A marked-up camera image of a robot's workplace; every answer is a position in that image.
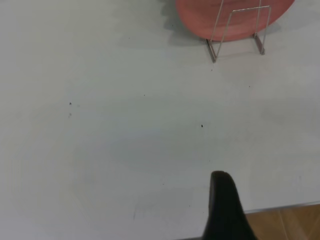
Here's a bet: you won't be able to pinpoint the metal wire plate rack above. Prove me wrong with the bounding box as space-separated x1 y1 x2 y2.
205 4 272 63

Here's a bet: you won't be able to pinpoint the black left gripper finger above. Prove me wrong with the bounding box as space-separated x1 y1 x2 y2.
201 170 260 240

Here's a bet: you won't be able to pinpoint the red plate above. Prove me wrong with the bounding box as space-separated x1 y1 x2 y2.
174 0 296 42

